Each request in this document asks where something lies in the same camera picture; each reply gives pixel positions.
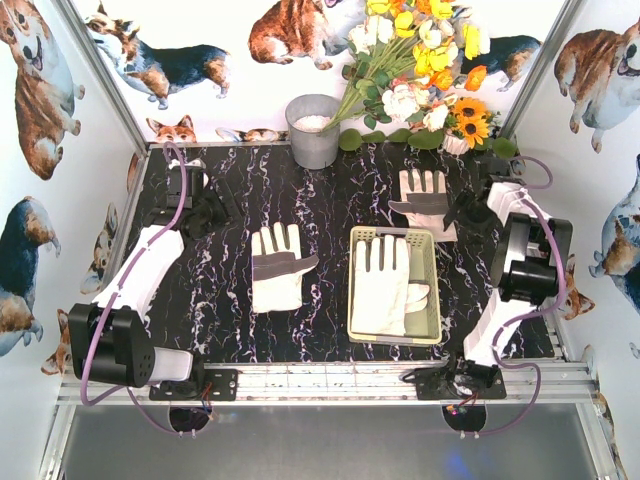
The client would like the pale green plastic storage basket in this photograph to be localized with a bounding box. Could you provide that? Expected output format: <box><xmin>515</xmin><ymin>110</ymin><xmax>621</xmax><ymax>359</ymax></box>
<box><xmin>347</xmin><ymin>226</ymin><xmax>442</xmax><ymax>347</ymax></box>

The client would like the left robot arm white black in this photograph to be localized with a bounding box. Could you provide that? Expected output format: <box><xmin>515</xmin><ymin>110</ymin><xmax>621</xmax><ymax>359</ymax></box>
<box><xmin>68</xmin><ymin>159</ymin><xmax>240</xmax><ymax>388</ymax></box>

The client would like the small sunflower pot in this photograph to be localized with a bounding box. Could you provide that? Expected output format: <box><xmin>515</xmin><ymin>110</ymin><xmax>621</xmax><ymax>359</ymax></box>
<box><xmin>441</xmin><ymin>97</ymin><xmax>501</xmax><ymax>155</ymax></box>

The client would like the artificial flower bouquet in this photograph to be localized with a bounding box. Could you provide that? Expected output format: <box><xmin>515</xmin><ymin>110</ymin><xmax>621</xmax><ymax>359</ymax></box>
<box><xmin>325</xmin><ymin>1</ymin><xmax>491</xmax><ymax>130</ymax></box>

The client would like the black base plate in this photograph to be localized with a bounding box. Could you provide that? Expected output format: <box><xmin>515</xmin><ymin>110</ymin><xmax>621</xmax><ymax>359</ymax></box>
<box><xmin>400</xmin><ymin>366</ymin><xmax>507</xmax><ymax>400</ymax></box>
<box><xmin>149</xmin><ymin>368</ymin><xmax>239</xmax><ymax>401</ymax></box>

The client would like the grey metal bucket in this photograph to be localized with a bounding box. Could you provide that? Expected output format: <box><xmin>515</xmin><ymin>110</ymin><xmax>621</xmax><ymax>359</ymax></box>
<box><xmin>285</xmin><ymin>94</ymin><xmax>340</xmax><ymax>170</ymax></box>

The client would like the white grey work glove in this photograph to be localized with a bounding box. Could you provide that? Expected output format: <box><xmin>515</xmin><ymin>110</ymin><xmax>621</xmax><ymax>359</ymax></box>
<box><xmin>351</xmin><ymin>235</ymin><xmax>430</xmax><ymax>336</ymax></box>
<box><xmin>388</xmin><ymin>169</ymin><xmax>458</xmax><ymax>242</ymax></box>

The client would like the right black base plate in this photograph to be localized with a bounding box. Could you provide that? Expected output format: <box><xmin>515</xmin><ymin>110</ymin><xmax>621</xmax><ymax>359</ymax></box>
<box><xmin>400</xmin><ymin>366</ymin><xmax>507</xmax><ymax>400</ymax></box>

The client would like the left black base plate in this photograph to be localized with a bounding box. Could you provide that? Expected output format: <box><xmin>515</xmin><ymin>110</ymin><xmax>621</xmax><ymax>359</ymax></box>
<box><xmin>149</xmin><ymin>368</ymin><xmax>239</xmax><ymax>401</ymax></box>

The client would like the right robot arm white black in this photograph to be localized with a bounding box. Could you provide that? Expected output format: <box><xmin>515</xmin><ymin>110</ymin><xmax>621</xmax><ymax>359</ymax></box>
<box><xmin>443</xmin><ymin>156</ymin><xmax>573</xmax><ymax>396</ymax></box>

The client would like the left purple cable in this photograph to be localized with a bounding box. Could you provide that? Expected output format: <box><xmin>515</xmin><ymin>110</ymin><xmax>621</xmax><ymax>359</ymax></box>
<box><xmin>78</xmin><ymin>140</ymin><xmax>201</xmax><ymax>438</ymax></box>

